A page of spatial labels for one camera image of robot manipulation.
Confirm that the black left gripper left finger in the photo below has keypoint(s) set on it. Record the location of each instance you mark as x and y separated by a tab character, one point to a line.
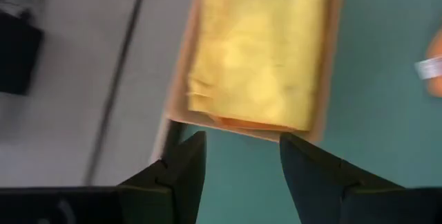
155	200

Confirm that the yellow microfiber towel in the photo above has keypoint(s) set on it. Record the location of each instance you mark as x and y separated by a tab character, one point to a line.
259	44

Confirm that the orange microfiber towel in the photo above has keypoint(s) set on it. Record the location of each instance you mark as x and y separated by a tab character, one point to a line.
436	40
248	123

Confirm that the black floor equipment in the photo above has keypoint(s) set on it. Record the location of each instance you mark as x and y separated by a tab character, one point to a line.
19	54

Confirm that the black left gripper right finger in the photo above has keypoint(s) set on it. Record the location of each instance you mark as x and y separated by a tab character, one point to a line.
328	196

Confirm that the green table mat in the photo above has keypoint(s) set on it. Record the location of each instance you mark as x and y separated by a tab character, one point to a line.
380	130

